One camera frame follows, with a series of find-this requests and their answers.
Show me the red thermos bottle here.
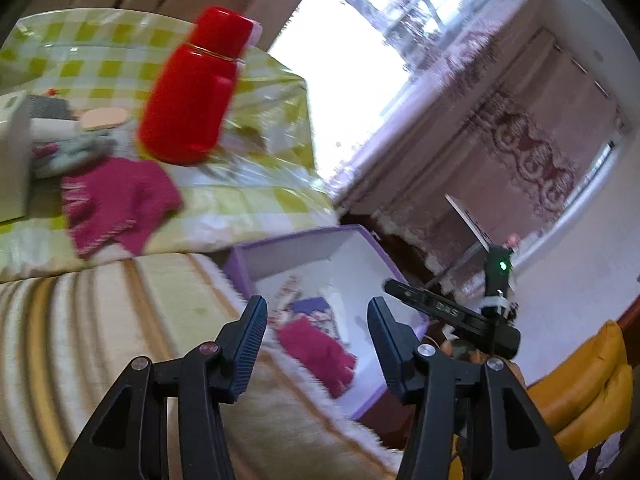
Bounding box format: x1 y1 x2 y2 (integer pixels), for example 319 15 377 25
137 6 263 166

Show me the purple storage box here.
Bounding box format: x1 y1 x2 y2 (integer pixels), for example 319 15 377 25
222 225 431 421

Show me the person's right hand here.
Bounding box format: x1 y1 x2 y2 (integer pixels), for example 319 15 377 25
442 337 487 363

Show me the round beige pad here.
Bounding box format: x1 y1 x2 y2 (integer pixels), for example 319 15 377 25
80 105 132 132

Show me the white box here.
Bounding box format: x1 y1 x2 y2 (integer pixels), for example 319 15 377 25
0 91 34 223

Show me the grey-green knit cloth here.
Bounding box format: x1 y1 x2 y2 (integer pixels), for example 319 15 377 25
32 130 118 178

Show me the patterned lace curtain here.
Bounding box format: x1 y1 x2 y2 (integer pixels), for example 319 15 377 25
340 30 631 281

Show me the yellow cushion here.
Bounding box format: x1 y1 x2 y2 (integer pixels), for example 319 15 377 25
450 320 633 480

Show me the window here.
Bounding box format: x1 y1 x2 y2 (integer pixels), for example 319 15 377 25
270 0 531 181

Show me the person's right forearm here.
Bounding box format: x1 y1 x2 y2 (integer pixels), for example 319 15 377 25
507 362 529 392

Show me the striped fringed blanket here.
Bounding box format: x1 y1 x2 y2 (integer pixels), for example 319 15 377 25
0 252 406 480

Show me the purple printed cloth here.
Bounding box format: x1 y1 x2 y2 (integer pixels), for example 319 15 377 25
272 280 346 342

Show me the green checkered tablecloth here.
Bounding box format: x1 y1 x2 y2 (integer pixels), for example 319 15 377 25
0 7 341 283

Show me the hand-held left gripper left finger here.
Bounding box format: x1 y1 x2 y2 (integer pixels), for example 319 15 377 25
57 295 269 480

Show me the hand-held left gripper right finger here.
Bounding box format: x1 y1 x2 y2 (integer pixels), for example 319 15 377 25
366 296 573 480

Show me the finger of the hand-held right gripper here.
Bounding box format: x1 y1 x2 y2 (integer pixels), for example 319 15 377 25
384 279 431 309

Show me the white board on stand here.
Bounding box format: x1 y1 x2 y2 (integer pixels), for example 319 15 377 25
445 195 493 252

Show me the magenta knit glove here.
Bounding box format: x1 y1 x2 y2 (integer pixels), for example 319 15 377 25
277 320 358 396
60 157 183 260

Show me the dark printed cloth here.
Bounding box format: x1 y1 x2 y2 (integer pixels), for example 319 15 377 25
575 437 632 480

